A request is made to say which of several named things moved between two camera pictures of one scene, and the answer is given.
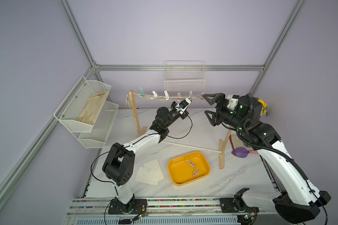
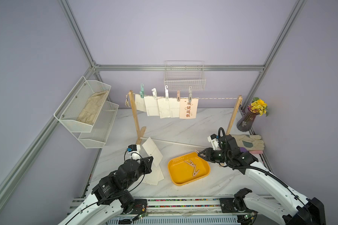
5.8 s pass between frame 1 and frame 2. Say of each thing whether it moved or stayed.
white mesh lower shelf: stayed
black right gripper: moved
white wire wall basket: stayed
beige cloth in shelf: stayed
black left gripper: moved
